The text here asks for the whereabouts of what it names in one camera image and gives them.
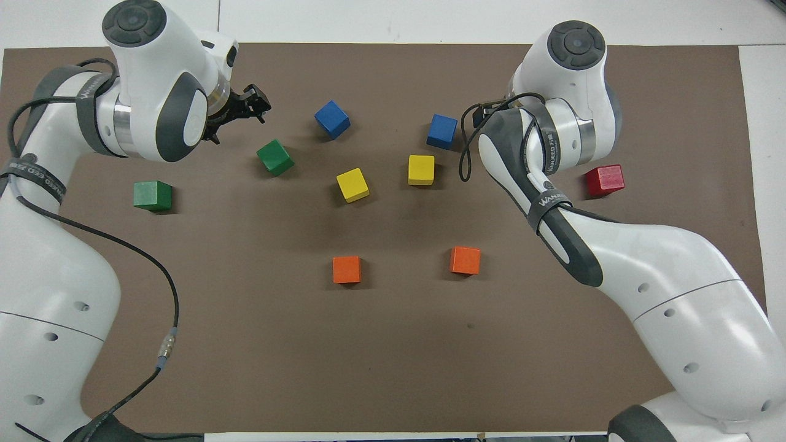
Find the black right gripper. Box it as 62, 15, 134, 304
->
473, 99, 510, 128

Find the yellow wooden cube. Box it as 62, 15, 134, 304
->
407, 154, 436, 187
335, 167, 371, 204

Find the blue wooden cube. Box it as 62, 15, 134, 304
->
314, 99, 352, 141
426, 113, 459, 151

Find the red wooden cube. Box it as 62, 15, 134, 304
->
584, 164, 626, 198

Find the brown table mat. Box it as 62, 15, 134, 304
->
0, 43, 780, 433

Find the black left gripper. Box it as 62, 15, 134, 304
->
203, 84, 272, 145

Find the orange wooden cube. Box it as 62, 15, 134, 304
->
449, 246, 481, 276
332, 255, 362, 285

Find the green wooden cube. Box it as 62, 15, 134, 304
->
133, 180, 174, 213
255, 139, 295, 177

